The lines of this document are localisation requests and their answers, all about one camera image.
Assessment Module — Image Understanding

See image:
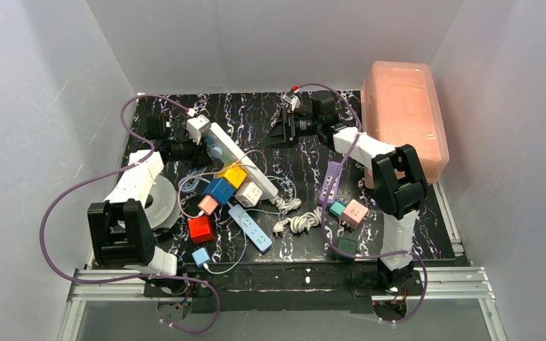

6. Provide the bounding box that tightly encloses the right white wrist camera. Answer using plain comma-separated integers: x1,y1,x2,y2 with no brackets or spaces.
282,91,301,113

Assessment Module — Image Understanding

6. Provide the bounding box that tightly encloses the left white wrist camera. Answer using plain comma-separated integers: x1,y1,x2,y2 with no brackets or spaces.
186,115,211,144

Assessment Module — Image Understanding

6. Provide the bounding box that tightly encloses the light blue charger plug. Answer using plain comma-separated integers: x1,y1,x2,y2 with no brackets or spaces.
191,247,211,267

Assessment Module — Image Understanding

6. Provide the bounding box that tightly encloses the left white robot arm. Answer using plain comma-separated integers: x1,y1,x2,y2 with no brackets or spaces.
87,116,212,276

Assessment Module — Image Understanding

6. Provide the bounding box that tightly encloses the teal charger plug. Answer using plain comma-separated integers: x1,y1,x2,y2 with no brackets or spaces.
328,201,346,218

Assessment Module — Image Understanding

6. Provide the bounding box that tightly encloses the small pink charger plug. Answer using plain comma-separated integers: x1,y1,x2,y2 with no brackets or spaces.
198,195,219,215

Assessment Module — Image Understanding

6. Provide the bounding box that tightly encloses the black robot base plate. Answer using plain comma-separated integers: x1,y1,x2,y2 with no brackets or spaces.
143,261,424,315

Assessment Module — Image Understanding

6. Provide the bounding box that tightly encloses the blue power strip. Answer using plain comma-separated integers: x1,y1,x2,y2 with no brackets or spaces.
228,205,272,254

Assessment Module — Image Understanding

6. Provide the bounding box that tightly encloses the light blue power cord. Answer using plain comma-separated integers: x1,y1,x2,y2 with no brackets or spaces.
178,171,208,194

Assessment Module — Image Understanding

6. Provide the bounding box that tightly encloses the pink translucent storage box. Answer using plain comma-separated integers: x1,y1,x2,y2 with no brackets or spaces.
360,61,449,185

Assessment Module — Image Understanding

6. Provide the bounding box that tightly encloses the blue cube socket adapter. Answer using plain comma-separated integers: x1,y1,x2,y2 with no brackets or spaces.
203,178,236,205

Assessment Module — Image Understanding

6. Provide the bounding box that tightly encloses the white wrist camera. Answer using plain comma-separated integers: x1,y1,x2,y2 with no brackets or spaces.
186,115,211,144
282,91,301,113

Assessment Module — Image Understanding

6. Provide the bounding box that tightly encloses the red cube socket adapter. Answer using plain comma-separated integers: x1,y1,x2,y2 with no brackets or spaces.
188,215,213,244

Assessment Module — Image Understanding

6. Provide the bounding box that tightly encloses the white filament spool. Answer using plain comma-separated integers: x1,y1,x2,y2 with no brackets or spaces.
144,175,181,232

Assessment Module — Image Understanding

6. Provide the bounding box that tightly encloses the white strip power cord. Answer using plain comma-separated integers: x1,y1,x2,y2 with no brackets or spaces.
268,195,303,214

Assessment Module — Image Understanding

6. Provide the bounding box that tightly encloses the pink cube socket adapter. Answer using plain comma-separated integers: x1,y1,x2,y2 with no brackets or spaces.
339,200,368,230

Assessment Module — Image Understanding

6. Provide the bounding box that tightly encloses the green cube socket adapter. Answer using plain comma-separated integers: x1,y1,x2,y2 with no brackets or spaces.
334,237,358,263

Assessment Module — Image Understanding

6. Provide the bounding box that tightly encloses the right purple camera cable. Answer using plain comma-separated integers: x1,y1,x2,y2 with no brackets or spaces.
289,83,429,325

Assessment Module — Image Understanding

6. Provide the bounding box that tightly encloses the coiled white power cord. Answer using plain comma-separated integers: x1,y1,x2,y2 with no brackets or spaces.
272,207,326,235

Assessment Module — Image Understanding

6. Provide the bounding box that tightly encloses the purple cube socket adapter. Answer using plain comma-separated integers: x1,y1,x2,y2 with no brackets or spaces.
317,161,340,206

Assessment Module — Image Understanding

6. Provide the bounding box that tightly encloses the yellow cube socket adapter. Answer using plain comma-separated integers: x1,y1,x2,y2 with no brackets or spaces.
216,164,247,190

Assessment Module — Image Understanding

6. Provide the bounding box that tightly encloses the white cube socket adapter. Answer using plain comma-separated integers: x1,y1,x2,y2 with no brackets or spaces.
235,181,263,208

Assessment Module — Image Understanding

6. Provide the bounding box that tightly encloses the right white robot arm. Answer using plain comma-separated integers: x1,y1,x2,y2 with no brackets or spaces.
262,90,428,289

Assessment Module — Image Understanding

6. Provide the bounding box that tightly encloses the white power strip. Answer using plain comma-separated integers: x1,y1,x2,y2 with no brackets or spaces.
202,123,279,200

